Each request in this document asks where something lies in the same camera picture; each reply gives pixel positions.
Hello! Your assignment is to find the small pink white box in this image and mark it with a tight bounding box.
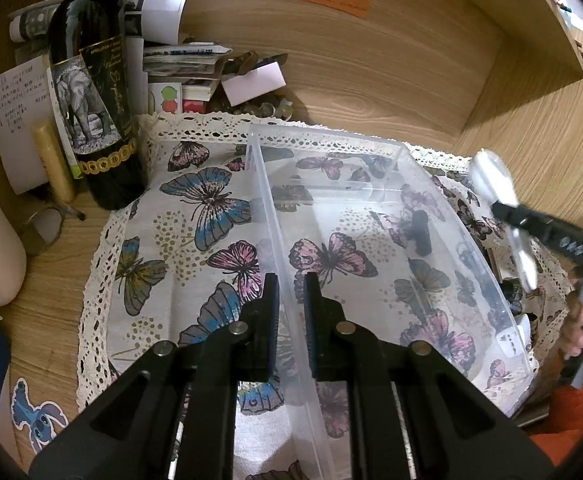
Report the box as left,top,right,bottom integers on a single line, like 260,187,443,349
222,62,286,106

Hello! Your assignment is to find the blue cartoon sticker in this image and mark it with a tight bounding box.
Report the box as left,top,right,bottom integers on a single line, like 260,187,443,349
11,378,69,454

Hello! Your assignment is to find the white handwritten note sheet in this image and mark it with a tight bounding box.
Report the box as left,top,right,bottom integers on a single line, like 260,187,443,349
0,54,52,195

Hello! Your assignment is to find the dark wine bottle elephant label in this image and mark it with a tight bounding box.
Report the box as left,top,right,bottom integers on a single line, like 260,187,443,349
46,0,146,210

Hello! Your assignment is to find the white handheld massager device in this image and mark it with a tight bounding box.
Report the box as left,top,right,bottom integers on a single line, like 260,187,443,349
469,150,538,292

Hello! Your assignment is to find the person's right hand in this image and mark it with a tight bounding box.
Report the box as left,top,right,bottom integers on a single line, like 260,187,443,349
557,295,583,359

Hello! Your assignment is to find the yellow lip balm tube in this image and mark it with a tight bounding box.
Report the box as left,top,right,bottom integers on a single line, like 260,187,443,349
32,119,75,204

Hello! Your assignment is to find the stack of booklets and papers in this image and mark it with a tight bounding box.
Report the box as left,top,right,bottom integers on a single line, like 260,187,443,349
8,0,289,116

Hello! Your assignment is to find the butterfly print lace cloth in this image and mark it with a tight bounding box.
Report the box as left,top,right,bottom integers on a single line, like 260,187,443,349
76,116,569,479

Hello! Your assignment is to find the wooden shelf board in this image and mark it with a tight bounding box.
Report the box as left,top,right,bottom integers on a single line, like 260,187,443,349
469,0,583,80

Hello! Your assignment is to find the clear plastic storage box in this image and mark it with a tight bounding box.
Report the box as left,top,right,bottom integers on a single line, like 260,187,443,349
247,124,532,479

